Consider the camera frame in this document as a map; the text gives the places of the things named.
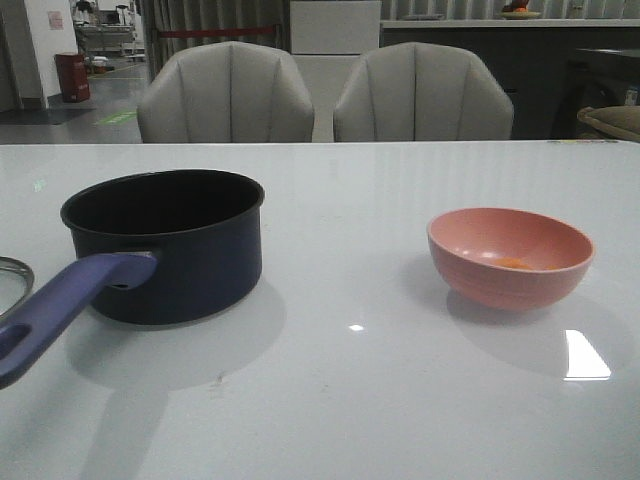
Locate pink bowl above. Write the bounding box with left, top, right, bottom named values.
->
left=427, top=207, right=595, bottom=311

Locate orange ham piece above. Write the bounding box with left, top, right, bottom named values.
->
left=494, top=257, right=533, bottom=270

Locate glass lid blue knob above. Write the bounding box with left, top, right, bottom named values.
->
left=1, top=256, right=35, bottom=320

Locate dark blue saucepan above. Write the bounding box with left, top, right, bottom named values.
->
left=1, top=169, right=265, bottom=387

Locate right grey chair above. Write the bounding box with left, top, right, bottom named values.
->
left=333, top=42, right=514, bottom=142

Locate grey chair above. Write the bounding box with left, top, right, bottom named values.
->
left=137, top=41, right=315, bottom=143
left=333, top=42, right=514, bottom=142

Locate left grey chair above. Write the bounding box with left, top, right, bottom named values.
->
left=137, top=41, right=315, bottom=143

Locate white cabinet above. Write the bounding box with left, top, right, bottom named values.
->
left=289, top=1, right=382, bottom=143

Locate dark counter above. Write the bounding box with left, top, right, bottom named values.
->
left=380, top=19, right=639, bottom=140

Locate fruit plate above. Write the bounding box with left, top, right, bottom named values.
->
left=500, top=0, right=541, bottom=20

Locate red bin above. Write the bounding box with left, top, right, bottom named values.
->
left=54, top=53, right=90, bottom=103

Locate beige cushion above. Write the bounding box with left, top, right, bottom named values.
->
left=577, top=105, right=640, bottom=143

